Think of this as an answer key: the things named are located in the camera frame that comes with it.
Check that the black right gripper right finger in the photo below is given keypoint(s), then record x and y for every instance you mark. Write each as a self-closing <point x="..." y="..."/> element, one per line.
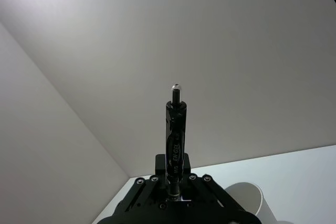
<point x="202" y="190"/>

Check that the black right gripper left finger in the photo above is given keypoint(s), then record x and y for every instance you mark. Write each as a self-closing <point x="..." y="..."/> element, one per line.
<point x="147" y="190"/>

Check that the black gel pen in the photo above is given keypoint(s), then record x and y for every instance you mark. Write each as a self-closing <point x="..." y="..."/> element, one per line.
<point x="174" y="140"/>

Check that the white paper cup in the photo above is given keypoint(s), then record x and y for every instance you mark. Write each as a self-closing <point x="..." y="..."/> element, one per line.
<point x="252" y="203"/>

